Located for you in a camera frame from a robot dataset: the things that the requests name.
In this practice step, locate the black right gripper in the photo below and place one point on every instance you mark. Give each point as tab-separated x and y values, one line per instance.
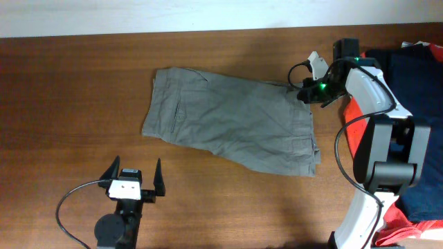
312	95

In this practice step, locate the grey shorts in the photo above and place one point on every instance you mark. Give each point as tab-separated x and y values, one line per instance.
260	125

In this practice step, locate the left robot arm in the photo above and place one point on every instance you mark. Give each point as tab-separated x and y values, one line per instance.
119	229

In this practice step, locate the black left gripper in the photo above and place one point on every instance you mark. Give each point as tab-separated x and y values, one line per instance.
148	195

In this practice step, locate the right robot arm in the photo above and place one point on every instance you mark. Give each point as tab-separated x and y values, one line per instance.
390	155

